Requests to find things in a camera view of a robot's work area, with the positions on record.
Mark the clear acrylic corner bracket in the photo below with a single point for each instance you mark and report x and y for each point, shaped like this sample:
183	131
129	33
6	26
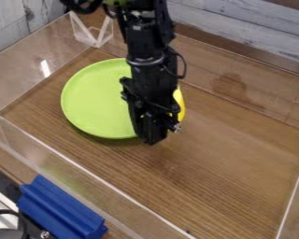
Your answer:
92	36

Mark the clear acrylic enclosure wall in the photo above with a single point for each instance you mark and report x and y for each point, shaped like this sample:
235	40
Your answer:
125	180

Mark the blue plastic clamp block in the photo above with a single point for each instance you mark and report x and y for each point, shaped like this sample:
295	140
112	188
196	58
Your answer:
62	215

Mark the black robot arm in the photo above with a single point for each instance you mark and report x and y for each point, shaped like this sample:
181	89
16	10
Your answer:
157	66

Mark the green round plate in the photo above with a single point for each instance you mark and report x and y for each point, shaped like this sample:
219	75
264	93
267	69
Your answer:
91	100

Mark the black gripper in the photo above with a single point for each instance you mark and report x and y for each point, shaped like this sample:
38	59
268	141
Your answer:
152	108

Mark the yellow toy banana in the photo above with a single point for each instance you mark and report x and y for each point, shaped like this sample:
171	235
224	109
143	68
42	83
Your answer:
179	99

